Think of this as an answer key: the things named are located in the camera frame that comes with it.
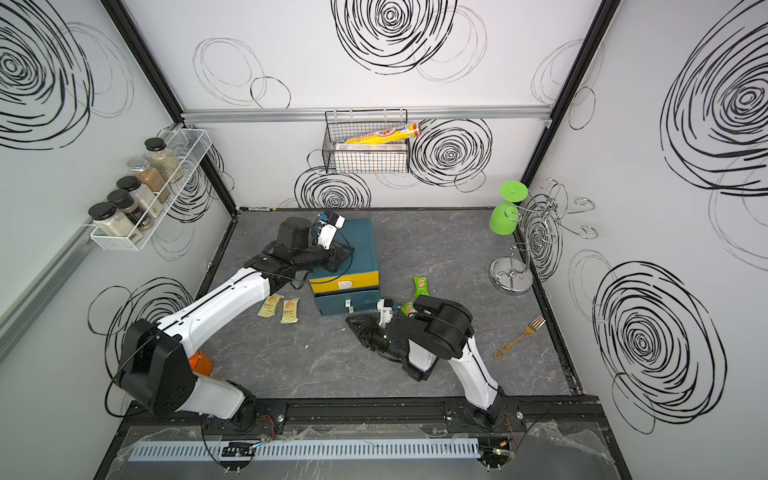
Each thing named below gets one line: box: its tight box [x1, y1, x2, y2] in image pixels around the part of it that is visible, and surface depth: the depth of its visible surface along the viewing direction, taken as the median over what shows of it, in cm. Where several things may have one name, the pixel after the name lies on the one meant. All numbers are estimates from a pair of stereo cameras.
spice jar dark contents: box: [107, 189, 154, 231], surface depth 66 cm
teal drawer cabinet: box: [308, 218, 380, 317], surface depth 82 cm
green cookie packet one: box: [413, 277, 430, 298], surface depth 99 cm
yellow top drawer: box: [309, 271, 380, 294], surface depth 80 cm
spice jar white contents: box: [88, 202, 135, 237], surface depth 63 cm
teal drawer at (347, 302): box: [314, 290, 380, 316], surface depth 84 cm
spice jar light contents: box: [144, 137, 184, 183], surface depth 77 cm
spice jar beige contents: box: [116, 175, 164, 219], surface depth 70 cm
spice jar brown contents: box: [126, 156, 170, 203], surface depth 71 cm
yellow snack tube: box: [344, 122, 421, 145], surface depth 88 cm
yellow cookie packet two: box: [280, 298, 299, 324], surface depth 93 cm
